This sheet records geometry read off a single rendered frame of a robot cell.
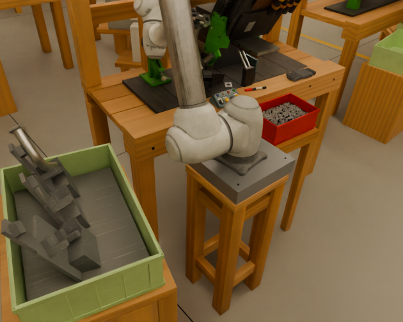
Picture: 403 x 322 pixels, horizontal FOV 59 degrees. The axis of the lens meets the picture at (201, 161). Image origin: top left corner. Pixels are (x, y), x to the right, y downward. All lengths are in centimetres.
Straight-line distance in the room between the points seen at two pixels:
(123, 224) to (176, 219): 116
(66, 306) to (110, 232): 31
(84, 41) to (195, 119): 99
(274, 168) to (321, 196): 136
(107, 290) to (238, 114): 73
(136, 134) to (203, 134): 50
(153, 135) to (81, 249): 70
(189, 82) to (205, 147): 23
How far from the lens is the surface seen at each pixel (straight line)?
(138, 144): 167
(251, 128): 135
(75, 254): 120
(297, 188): 222
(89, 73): 212
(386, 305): 239
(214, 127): 127
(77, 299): 114
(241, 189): 137
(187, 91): 125
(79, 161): 154
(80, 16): 201
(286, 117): 192
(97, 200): 144
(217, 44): 201
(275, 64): 244
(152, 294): 123
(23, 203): 152
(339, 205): 280
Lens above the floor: 185
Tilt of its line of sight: 39 degrees down
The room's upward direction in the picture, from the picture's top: 3 degrees clockwise
